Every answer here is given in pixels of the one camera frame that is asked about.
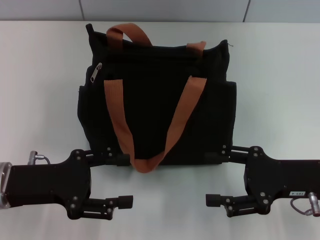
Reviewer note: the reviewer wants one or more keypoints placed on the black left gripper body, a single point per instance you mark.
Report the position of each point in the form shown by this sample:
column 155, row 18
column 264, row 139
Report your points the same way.
column 50, row 182

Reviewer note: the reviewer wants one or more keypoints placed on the silver metal zipper pull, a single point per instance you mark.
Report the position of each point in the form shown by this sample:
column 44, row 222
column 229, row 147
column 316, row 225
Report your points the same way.
column 95, row 73

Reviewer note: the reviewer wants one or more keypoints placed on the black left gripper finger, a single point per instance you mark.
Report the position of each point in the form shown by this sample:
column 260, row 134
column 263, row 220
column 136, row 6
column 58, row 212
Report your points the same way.
column 125, row 202
column 123, row 160

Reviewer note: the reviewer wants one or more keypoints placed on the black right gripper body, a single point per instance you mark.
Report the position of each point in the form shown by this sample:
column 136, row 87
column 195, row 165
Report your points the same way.
column 287, row 177

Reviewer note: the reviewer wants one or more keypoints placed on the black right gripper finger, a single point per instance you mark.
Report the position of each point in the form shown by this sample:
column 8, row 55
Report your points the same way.
column 237, row 155
column 212, row 200

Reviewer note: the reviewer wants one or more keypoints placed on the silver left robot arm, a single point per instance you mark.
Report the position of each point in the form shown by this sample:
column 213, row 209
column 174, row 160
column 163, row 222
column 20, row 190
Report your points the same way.
column 4, row 185

